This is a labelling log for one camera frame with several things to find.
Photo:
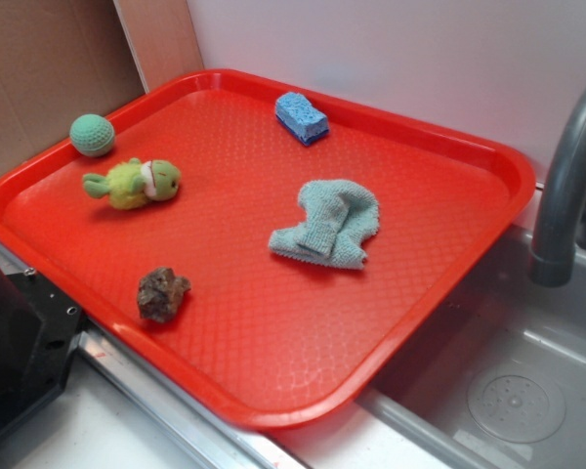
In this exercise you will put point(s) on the red plastic tray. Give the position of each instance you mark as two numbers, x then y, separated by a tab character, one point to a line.
264	341

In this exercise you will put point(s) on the silver metal rail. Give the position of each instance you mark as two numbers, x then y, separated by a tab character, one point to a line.
117	412

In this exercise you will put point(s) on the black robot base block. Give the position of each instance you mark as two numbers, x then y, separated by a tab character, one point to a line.
39	332

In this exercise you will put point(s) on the grey plastic sink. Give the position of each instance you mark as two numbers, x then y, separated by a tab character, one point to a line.
495	377

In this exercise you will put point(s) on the green plush frog toy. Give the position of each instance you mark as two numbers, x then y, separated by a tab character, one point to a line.
134	184

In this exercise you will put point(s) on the brown rock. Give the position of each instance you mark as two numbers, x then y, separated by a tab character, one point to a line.
161	294

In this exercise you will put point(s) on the green foam ball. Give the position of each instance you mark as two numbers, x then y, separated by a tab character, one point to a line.
92	135

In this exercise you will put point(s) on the blue sponge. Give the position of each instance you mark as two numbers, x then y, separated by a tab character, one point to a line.
300	118

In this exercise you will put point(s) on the grey faucet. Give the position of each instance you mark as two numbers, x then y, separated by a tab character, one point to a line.
560	225

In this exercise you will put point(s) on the light blue folded cloth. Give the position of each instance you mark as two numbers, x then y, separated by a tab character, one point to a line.
341	216

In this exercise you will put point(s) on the brown cardboard panel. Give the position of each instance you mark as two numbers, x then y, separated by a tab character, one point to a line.
59	59

